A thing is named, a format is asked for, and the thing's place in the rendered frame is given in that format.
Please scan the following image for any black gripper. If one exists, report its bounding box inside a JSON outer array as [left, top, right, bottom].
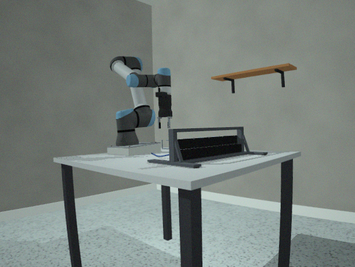
[[155, 86, 172, 129]]

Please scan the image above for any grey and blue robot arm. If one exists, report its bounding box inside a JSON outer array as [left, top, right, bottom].
[[110, 56, 171, 146]]

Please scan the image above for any black metal rack with patch panel and cable rings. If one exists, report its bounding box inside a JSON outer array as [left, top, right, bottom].
[[147, 127, 267, 168]]

